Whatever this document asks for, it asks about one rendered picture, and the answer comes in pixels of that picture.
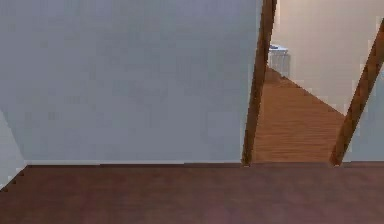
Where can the brown wooden door frame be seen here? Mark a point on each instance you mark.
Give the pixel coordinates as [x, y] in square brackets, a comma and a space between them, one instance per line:
[258, 83]

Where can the white side table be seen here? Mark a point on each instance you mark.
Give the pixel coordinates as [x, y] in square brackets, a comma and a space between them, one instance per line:
[279, 61]

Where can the small dark blue object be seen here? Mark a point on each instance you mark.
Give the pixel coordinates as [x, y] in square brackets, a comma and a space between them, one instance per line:
[274, 47]

